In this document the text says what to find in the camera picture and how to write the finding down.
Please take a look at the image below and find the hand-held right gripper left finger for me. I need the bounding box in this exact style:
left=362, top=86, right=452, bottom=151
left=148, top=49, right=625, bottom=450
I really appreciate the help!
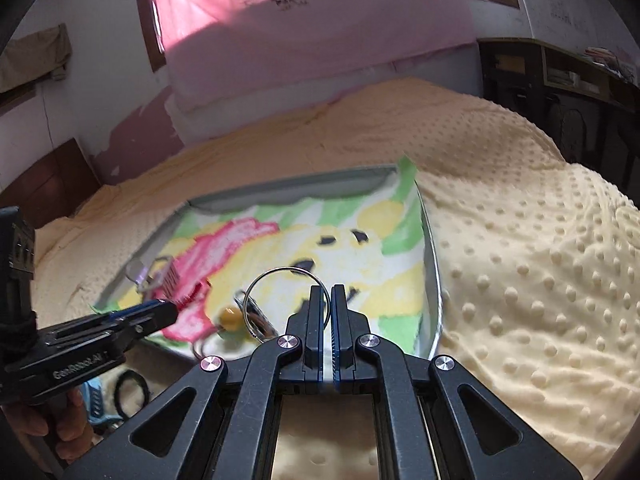
left=62, top=285, right=329, bottom=480

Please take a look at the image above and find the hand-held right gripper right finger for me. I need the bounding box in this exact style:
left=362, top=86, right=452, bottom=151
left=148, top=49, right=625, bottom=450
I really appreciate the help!
left=331, top=284, right=583, bottom=480

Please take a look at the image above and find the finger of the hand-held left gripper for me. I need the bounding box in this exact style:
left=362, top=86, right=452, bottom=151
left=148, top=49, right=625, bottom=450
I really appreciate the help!
left=100, top=303, right=180, bottom=339
left=95, top=299, right=169, bottom=319

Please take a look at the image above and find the red hair clip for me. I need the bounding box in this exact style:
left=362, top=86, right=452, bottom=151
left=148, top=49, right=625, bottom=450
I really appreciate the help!
left=150, top=256, right=216, bottom=316

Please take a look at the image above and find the silver bangle ring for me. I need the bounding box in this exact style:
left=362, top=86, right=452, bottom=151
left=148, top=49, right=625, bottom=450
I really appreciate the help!
left=244, top=266, right=335, bottom=333

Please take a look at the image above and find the amber bead charm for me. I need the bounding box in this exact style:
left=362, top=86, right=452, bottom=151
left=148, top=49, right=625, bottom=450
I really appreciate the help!
left=192, top=305, right=246, bottom=356

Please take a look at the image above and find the grey tray box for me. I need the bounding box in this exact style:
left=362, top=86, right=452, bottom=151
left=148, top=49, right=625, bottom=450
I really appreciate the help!
left=92, top=162, right=446, bottom=361

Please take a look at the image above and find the person's left hand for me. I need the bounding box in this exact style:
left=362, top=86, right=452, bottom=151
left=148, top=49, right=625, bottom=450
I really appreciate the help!
left=2, top=387, right=96, bottom=463

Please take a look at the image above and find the printed cartoon towel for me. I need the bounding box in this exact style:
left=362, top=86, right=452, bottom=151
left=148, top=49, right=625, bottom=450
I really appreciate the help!
left=100, top=156, right=426, bottom=356

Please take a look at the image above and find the dark wooden headboard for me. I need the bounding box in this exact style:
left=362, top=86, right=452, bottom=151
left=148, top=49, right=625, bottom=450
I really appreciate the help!
left=0, top=137, right=103, bottom=228

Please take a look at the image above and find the yellow dotted blanket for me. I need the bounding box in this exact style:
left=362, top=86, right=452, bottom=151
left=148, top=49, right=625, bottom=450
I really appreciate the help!
left=0, top=77, right=640, bottom=480

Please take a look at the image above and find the beige cloth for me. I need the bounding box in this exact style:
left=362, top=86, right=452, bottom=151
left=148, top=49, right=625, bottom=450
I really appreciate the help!
left=0, top=24, right=71, bottom=93

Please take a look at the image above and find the pink floral cloth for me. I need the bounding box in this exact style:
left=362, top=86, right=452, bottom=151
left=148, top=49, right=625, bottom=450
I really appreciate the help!
left=147, top=0, right=476, bottom=111

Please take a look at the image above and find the dark wooden desk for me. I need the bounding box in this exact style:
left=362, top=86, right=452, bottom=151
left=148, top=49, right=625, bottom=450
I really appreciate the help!
left=477, top=37, right=640, bottom=186

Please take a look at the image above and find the black hair tie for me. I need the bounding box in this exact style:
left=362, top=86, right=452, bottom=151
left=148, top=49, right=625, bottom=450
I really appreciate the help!
left=114, top=370, right=151, bottom=418

